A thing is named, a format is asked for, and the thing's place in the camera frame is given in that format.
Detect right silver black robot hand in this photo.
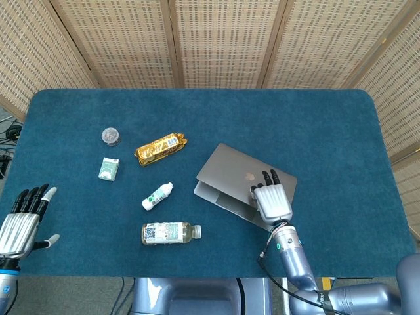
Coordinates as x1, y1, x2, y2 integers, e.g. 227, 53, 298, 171
249, 169, 293, 227

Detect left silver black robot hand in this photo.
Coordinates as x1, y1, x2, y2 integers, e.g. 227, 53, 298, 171
0, 182, 61, 260

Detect silver laptop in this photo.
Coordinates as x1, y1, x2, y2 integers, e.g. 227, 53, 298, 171
193, 142, 298, 233

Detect blue felt table cover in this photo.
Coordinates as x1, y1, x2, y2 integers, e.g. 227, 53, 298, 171
6, 88, 417, 280

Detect black floor power adapter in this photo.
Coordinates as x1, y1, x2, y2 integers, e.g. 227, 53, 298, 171
0, 154, 12, 180

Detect green white tissue pack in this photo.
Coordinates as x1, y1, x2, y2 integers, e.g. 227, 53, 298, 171
97, 156, 120, 182

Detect yellow tea bottle white cap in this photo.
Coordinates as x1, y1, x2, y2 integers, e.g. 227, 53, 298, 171
140, 221, 202, 245

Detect small white green bottle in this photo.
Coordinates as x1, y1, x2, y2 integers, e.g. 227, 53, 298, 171
141, 182, 174, 211

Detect grey-blue robot torso base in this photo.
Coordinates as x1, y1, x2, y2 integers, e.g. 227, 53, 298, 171
131, 277, 273, 315

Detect gold cracker package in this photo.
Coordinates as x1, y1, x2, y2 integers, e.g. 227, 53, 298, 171
135, 131, 189, 168

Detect small clear round jar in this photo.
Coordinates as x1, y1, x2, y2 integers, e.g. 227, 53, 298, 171
100, 127, 121, 147

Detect woven bamboo folding screen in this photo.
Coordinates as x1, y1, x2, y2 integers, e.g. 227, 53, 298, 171
0, 0, 420, 242

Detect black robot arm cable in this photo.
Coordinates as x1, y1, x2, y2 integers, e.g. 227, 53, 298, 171
257, 241, 332, 315

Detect black floor cable bundle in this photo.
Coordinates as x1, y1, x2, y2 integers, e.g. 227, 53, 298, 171
0, 118, 24, 152

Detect black cables under table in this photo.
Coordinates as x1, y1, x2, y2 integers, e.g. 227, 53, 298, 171
111, 277, 133, 315

